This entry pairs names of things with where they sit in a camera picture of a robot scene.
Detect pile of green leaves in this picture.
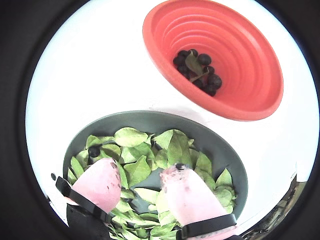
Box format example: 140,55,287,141
67,126,237,240

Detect dark grey round bowl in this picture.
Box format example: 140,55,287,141
62,110,249,240

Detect pink tipped gripper finger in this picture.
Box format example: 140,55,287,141
159,163,238,240
55,157,123,240

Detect red collapsible silicone cup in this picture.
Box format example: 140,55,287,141
142,0,285,122

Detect single green leaf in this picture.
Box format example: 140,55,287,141
184,51,210,83

